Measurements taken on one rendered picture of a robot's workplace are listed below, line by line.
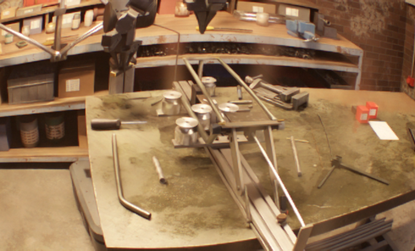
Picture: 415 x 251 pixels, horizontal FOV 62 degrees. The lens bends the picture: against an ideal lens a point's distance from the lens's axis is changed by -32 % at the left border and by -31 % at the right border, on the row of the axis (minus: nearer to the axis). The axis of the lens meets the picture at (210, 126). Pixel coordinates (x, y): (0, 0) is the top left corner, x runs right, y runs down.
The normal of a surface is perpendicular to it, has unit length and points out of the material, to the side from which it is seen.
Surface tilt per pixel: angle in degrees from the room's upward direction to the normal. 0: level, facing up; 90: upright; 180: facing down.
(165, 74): 90
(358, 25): 90
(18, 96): 90
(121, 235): 0
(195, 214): 0
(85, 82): 90
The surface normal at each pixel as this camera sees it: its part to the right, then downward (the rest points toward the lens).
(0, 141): 0.28, 0.43
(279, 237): 0.07, -0.90
